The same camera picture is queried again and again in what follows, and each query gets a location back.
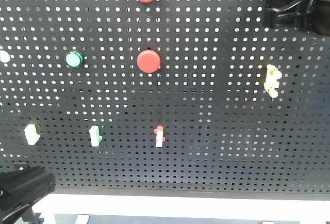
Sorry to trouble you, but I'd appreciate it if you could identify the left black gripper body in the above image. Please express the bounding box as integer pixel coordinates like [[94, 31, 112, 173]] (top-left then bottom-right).
[[1, 167, 55, 223]]

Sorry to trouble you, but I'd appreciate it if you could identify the black perforated pegboard panel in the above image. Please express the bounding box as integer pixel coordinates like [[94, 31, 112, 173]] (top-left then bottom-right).
[[1, 0, 329, 196]]

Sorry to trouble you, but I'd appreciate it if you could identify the green-tipped white rocker switch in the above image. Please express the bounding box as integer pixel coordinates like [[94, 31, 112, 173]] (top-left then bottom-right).
[[89, 125, 103, 147]]

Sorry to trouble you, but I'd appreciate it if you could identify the red-tipped white rocker switch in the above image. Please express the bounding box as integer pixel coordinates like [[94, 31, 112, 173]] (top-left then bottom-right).
[[154, 125, 166, 148]]

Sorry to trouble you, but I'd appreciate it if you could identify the white standing desk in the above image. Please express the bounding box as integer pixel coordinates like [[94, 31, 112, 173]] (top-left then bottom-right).
[[32, 194, 329, 223]]

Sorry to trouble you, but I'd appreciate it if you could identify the yellow toggle switch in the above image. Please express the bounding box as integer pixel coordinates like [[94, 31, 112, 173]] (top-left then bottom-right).
[[263, 64, 283, 99]]

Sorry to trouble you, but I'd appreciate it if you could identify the yellow-tipped white rocker switch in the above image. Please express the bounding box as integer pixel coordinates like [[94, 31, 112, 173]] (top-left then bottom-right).
[[24, 124, 41, 146]]

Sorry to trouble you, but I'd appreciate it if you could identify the green push button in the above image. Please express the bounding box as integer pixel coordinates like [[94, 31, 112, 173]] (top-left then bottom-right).
[[64, 50, 84, 68]]

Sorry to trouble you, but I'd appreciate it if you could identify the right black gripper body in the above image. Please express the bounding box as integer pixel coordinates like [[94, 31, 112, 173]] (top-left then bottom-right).
[[263, 0, 329, 36]]

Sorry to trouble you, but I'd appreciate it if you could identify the left black clamp bracket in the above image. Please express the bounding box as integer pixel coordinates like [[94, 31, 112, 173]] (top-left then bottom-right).
[[14, 163, 47, 223]]

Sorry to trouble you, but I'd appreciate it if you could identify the lower red push button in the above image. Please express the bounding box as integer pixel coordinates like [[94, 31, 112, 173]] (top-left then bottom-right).
[[137, 50, 161, 73]]

